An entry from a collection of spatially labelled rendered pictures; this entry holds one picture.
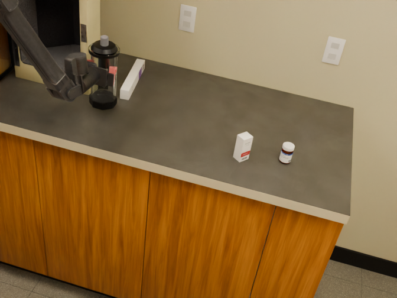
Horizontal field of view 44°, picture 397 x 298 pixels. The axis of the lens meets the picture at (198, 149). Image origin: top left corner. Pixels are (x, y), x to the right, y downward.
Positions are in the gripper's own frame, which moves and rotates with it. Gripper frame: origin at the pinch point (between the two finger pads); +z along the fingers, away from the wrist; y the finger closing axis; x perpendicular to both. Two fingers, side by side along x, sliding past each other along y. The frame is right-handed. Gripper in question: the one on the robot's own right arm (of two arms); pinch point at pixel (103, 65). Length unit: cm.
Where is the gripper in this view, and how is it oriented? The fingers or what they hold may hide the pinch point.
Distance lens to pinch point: 181.7
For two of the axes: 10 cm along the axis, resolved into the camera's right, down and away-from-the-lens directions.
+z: 2.6, -4.8, 8.4
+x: -1.7, 8.3, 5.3
